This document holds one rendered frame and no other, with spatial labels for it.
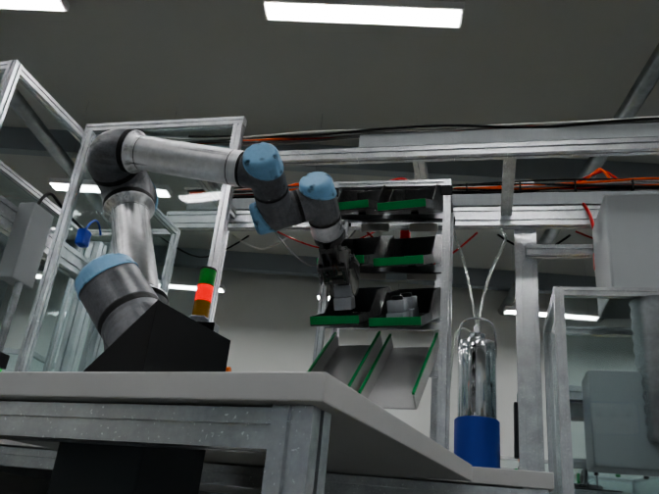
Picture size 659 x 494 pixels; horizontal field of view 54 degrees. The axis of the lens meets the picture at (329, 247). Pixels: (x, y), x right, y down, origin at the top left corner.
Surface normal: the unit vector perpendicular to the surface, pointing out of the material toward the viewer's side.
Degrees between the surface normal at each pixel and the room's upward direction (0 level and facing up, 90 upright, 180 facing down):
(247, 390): 90
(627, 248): 90
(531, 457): 90
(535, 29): 180
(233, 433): 90
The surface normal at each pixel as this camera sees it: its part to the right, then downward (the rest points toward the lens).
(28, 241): 0.97, 0.00
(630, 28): -0.10, 0.91
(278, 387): -0.38, -0.41
